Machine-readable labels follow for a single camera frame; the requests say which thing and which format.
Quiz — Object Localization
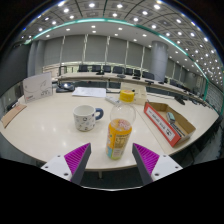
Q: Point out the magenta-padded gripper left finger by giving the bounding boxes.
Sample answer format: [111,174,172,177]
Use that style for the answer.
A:
[40,142,92,186]

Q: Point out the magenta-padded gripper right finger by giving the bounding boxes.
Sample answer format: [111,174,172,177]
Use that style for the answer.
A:
[131,142,184,186]

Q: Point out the yellow-capped orange drink bottle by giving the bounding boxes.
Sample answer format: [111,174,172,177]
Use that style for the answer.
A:
[105,89,137,161]

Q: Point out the open cardboard box red side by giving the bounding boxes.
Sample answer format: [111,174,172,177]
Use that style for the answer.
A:
[143,101,197,148]

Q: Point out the small teal item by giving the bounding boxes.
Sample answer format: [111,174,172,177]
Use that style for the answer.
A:
[166,111,176,125]

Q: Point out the white paper sheet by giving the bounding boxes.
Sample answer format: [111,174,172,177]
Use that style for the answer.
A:
[71,86,107,99]

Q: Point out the white power strip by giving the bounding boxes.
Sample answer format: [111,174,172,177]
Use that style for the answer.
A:
[105,95,121,106]

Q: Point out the black desk phone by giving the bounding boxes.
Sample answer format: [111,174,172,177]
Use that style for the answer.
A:
[55,82,76,94]

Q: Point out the brown cardboard piece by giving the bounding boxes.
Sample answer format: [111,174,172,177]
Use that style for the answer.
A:
[0,103,28,129]

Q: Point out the long curved conference desk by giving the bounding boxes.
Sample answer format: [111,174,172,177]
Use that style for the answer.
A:
[53,71,209,105]

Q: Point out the round ceiling lights group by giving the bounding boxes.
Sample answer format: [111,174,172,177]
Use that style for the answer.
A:
[19,0,222,88]

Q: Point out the white patterned mug blue handle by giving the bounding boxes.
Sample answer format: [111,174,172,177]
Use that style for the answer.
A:
[72,104,105,132]

